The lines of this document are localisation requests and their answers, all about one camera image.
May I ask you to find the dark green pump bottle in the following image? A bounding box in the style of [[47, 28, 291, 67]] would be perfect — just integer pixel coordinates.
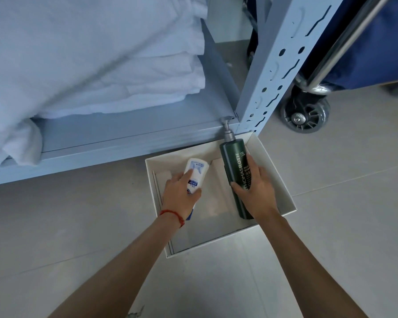
[[219, 117, 256, 220]]

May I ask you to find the person's left hand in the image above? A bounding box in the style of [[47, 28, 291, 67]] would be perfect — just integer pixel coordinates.
[[160, 170, 203, 220]]

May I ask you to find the black caster wheel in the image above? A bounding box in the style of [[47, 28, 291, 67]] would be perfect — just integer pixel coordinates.
[[246, 28, 258, 70]]

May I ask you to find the person's right forearm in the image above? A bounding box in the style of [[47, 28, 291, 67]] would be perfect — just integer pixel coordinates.
[[252, 208, 369, 318]]

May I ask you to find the grey caster wheel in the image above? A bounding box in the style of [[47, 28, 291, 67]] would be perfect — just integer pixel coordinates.
[[280, 92, 331, 134]]

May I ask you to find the chrome cart frame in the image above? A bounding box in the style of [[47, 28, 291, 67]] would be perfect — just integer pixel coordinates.
[[295, 0, 394, 94]]

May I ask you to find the stack of white folded towels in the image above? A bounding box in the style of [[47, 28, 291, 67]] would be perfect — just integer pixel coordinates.
[[0, 0, 208, 167]]

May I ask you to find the person's right hand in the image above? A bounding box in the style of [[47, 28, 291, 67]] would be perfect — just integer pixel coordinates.
[[230, 153, 281, 221]]

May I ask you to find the white cardboard box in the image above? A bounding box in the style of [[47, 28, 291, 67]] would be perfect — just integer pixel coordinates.
[[145, 130, 298, 259]]

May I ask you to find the dark blue cart bag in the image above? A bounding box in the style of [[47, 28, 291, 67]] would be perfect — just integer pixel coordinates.
[[313, 0, 398, 91]]

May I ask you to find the white tube with blue print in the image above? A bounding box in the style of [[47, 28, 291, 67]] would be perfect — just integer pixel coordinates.
[[184, 157, 210, 220]]

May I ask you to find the red string bracelet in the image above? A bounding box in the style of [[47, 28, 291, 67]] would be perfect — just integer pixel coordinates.
[[159, 209, 186, 228]]

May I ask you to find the light grey metal shelf rack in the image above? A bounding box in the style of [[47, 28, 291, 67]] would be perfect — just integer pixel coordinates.
[[0, 0, 346, 188]]

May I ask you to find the person's left forearm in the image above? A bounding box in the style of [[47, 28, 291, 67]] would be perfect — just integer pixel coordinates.
[[47, 216, 186, 318]]

